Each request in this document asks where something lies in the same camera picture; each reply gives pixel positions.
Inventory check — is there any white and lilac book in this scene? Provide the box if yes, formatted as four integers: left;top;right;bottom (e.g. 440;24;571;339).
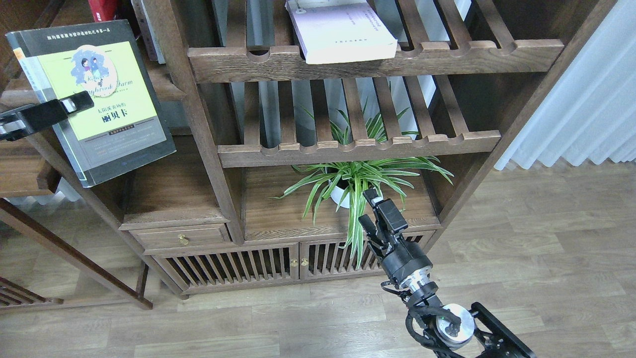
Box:
285;0;398;64

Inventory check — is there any upright white book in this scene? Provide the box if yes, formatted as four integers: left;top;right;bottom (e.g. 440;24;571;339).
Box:
131;0;165;64

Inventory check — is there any white plant pot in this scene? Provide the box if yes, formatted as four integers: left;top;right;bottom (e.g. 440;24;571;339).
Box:
331;180;375;212

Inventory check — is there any red paperback book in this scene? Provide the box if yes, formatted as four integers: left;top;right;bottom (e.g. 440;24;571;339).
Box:
88;0;120;22

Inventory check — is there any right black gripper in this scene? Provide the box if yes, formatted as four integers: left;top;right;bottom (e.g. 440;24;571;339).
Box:
358;188;432;291

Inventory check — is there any dark wooden bookshelf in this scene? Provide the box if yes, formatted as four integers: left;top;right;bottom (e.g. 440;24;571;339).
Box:
80;0;616;295

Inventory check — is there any black and green book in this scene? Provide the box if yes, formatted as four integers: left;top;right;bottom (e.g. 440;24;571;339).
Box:
6;20;176;187

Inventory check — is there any green spider plant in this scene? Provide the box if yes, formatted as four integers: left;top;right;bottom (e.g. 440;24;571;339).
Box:
271;97;454;269

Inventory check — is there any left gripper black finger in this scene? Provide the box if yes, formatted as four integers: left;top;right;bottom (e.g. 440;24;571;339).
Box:
0;91;94;141

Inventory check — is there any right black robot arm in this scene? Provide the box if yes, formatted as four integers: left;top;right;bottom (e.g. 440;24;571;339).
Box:
359;188;535;358

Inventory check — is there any white curtain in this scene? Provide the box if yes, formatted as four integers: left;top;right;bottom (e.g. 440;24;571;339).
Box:
494;0;636;171

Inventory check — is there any brass drawer knob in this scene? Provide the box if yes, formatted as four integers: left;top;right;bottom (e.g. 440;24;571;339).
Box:
178;234;189;246

